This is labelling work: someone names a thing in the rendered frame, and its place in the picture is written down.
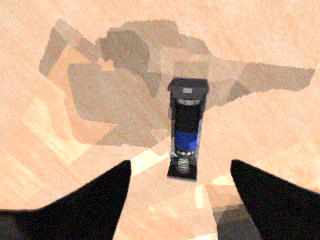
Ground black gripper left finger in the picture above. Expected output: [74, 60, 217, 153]
[0, 160, 132, 240]

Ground grey battery holder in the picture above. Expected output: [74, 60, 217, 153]
[167, 78, 210, 182]

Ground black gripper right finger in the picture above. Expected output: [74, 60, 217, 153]
[230, 159, 320, 240]

